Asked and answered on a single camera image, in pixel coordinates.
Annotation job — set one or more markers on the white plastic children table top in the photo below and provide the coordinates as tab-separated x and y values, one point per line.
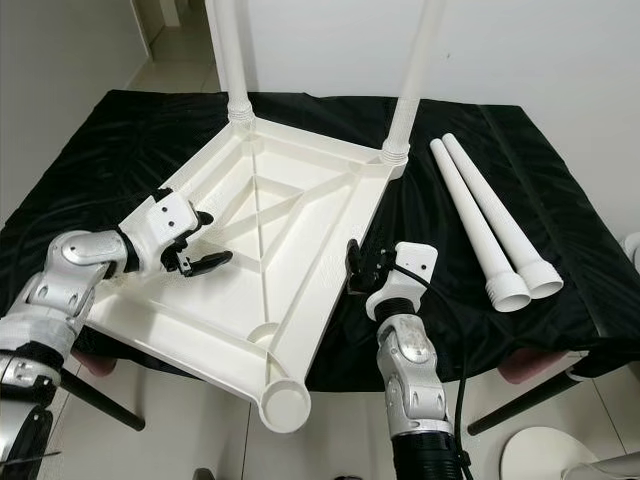
260	300

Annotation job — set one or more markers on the white plastic table leg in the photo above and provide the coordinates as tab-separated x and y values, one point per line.
496	210
413	80
473	220
233	60

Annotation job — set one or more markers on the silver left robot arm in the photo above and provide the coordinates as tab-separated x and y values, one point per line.
50	290

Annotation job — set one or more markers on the black metal table leg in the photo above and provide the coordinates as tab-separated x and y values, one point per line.
520	405
105	401

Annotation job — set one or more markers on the black cloth table cover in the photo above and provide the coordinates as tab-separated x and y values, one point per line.
560	200

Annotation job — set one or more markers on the white round stool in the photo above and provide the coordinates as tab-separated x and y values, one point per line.
545	458

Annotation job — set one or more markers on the white rounded plastic object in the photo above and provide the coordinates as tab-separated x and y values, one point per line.
633	250

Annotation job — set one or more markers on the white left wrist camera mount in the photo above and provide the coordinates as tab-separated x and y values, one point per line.
160	225

